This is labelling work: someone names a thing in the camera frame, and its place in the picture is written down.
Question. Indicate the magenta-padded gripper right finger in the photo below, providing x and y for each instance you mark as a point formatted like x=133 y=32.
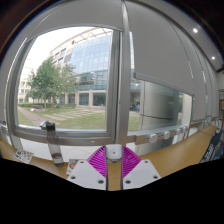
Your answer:
x=141 y=173

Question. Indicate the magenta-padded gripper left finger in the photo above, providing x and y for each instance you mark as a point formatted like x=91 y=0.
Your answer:
x=86 y=175

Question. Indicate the small white charger block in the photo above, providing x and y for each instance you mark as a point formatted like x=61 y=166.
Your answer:
x=114 y=152

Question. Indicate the white roller blind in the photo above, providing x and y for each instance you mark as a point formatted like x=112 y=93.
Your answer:
x=160 y=43

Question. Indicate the round recessed ceiling light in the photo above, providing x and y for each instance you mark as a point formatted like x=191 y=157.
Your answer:
x=195 y=30
x=213 y=57

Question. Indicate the grey wall rail, white sockets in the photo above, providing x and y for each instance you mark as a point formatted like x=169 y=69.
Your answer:
x=156 y=136

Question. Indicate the grey window frame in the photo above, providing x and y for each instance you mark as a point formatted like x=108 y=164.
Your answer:
x=113 y=83

